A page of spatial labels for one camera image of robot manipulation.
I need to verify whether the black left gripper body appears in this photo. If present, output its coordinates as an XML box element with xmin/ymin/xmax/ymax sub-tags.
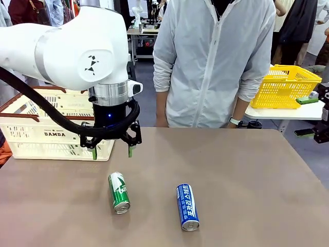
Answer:
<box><xmin>92</xmin><ymin>101</ymin><xmax>129</xmax><ymax>141</ymax></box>

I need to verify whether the blue white Pocari Sweat can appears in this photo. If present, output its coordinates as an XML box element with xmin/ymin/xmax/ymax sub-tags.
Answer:
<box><xmin>175</xmin><ymin>183</ymin><xmax>200</xmax><ymax>232</ymax></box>

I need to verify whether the person's right forearm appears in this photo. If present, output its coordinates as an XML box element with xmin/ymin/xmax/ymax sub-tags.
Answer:
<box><xmin>155</xmin><ymin>90</ymin><xmax>170</xmax><ymax>128</ymax></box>

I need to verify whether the person's left forearm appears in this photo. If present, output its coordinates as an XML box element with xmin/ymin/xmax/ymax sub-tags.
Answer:
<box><xmin>227</xmin><ymin>97</ymin><xmax>252</xmax><ymax>129</ymax></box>

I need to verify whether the yellow plastic basket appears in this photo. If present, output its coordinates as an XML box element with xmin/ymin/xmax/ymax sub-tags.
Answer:
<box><xmin>249</xmin><ymin>64</ymin><xmax>323</xmax><ymax>110</ymax></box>

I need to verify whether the cream plastic shopping basket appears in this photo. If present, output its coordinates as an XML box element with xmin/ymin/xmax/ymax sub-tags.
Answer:
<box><xmin>0</xmin><ymin>86</ymin><xmax>115</xmax><ymax>162</ymax></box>

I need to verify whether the white side table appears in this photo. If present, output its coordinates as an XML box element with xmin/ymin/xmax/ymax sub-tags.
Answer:
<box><xmin>244</xmin><ymin>99</ymin><xmax>326</xmax><ymax>134</ymax></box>

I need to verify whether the green soda can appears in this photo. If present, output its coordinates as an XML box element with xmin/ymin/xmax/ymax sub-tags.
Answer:
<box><xmin>107</xmin><ymin>171</ymin><xmax>131</xmax><ymax>215</ymax></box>

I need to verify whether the background person in black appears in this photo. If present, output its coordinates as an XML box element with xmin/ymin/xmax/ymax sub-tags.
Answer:
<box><xmin>272</xmin><ymin>0</ymin><xmax>319</xmax><ymax>67</ymax></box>

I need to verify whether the background work table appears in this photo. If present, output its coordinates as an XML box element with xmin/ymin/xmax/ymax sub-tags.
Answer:
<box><xmin>127</xmin><ymin>27</ymin><xmax>160</xmax><ymax>61</ymax></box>

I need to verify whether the person in orange clothes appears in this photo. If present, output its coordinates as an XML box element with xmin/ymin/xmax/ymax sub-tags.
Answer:
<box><xmin>0</xmin><ymin>140</ymin><xmax>13</xmax><ymax>167</ymax></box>

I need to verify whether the person in white jacket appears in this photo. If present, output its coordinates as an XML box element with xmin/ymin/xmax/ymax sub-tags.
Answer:
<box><xmin>153</xmin><ymin>0</ymin><xmax>277</xmax><ymax>129</ymax></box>

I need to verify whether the background person blue shirt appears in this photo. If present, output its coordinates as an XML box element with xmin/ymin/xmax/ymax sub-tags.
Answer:
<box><xmin>45</xmin><ymin>0</ymin><xmax>65</xmax><ymax>28</ymax></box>

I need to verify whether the background person dark red top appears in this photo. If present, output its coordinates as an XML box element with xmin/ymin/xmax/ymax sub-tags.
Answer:
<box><xmin>7</xmin><ymin>0</ymin><xmax>52</xmax><ymax>26</ymax></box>

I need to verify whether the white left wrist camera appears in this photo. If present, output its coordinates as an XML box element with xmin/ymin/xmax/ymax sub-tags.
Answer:
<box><xmin>127</xmin><ymin>79</ymin><xmax>144</xmax><ymax>98</ymax></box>

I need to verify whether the brown basket handle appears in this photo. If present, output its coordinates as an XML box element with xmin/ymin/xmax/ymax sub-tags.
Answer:
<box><xmin>32</xmin><ymin>86</ymin><xmax>88</xmax><ymax>94</ymax></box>
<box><xmin>0</xmin><ymin>112</ymin><xmax>41</xmax><ymax>123</ymax></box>

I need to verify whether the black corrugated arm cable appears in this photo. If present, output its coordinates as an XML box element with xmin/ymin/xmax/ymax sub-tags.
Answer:
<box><xmin>0</xmin><ymin>66</ymin><xmax>141</xmax><ymax>137</ymax></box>

